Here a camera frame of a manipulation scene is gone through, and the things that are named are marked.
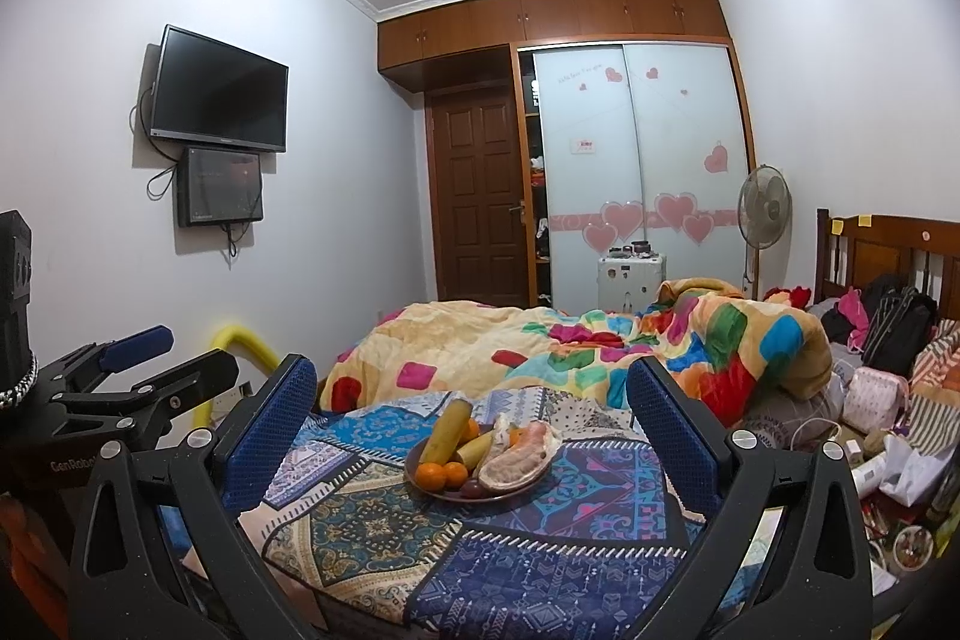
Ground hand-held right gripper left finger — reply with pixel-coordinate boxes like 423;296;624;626
67;351;335;640

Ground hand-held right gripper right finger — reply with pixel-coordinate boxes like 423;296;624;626
626;355;880;640

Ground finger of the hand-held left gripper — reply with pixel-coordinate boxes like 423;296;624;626
52;349;239;453
34;325;175;390

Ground pink shell-shaped piece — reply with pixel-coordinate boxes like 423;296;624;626
491;419;563;461
478;441;552;493

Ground long yellow cylindrical fruit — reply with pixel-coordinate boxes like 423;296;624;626
418;397;473;465

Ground brown round plate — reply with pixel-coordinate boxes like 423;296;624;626
403;434;554;504

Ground short yellow cylindrical fruit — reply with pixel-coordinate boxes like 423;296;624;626
454;431;496;471

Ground yellow foam tube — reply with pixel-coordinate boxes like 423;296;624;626
191;323;280;431

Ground colourful patchwork quilt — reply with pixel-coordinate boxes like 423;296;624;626
319;278;833;427

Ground white box appliance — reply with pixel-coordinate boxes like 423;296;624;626
598;254;667;315

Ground red cloth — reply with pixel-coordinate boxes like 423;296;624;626
763;285;815;311

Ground pink patterned bag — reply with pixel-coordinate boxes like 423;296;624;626
841;366;910;429

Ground blue patterned patchwork bedsheet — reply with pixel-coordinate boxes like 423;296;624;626
161;385;725;637

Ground pink cloth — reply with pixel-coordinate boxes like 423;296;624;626
834;286;871;352

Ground standing fan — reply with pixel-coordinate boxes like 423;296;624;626
736;164;790;298

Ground white paper bag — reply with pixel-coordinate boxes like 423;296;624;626
877;437;950;506

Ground black backpack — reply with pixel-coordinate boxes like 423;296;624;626
861;274;938;378

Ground frosted wardrobe doors with hearts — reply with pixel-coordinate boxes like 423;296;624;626
531;44;753;311

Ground striped cloth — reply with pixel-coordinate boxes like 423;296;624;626
904;319;960;438

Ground wooden headboard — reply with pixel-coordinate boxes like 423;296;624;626
814;207;960;311

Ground brown wooden door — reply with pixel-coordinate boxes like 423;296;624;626
424;89;532;309

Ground wooden overhead cabinets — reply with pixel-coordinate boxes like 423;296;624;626
376;0;732;94

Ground white cable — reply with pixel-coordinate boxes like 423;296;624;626
787;416;845;450

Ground black television cable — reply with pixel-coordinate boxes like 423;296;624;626
136;83;181;200

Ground small black wall monitor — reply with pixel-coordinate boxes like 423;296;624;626
177;146;265;229

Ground black wall television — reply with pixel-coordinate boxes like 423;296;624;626
148;25;290;154

